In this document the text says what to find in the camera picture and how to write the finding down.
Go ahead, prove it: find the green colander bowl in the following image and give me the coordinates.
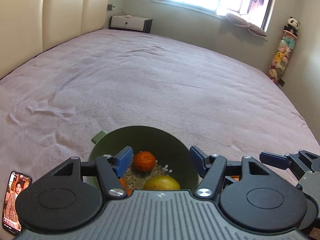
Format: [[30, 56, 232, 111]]
[[88, 126, 199, 191]]

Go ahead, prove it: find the yellow lemon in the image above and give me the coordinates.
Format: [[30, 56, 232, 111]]
[[144, 175, 181, 191]]

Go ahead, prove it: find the orange mandarin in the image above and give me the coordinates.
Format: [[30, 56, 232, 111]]
[[133, 151, 156, 172], [119, 178, 132, 196]]

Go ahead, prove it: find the pink bed blanket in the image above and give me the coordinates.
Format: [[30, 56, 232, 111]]
[[1, 29, 319, 193]]

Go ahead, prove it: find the white bedside table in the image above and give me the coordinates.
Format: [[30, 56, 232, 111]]
[[109, 15, 153, 34]]

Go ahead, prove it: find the cream padded headboard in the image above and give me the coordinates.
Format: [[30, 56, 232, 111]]
[[1, 0, 108, 77]]

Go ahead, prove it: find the pink cushion on windowsill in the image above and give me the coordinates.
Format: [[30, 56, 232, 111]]
[[225, 13, 267, 41]]

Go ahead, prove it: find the panda plush toy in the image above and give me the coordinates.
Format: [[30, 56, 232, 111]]
[[284, 17, 300, 38]]

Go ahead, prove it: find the smartphone with lit screen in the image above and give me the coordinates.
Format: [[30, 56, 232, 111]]
[[2, 171, 33, 236]]

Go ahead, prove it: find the plush toy hanging organizer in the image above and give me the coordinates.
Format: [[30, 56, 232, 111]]
[[267, 30, 297, 85]]

